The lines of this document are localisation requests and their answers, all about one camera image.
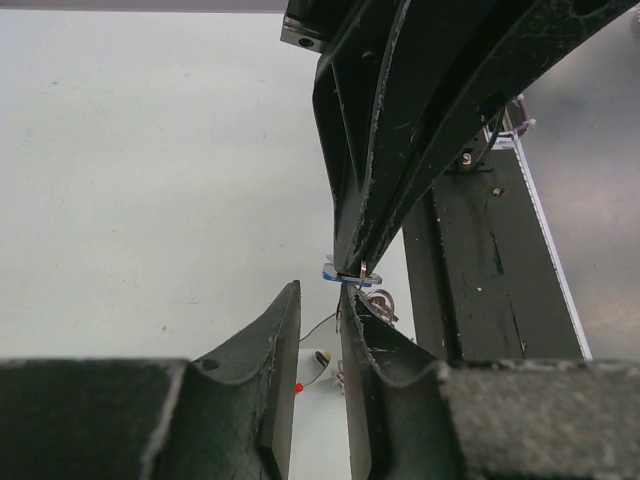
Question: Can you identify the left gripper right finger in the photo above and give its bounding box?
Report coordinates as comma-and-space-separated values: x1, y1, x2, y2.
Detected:
340, 285, 639, 479

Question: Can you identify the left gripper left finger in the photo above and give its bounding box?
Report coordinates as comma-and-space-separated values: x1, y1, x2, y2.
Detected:
1, 282, 301, 479

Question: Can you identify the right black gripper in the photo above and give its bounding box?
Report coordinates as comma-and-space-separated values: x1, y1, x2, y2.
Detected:
280, 0, 530, 275

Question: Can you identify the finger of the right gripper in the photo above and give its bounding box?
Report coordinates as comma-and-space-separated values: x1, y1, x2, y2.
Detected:
359, 1, 630, 268

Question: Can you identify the red handled metal key holder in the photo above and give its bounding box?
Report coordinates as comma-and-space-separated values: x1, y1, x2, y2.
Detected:
296, 288, 399, 394

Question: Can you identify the key with blue cap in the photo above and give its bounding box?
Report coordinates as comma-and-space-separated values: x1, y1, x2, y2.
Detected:
322, 255, 383, 288

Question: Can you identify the white cable duct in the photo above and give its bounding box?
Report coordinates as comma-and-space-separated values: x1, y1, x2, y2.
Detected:
492, 94, 593, 360

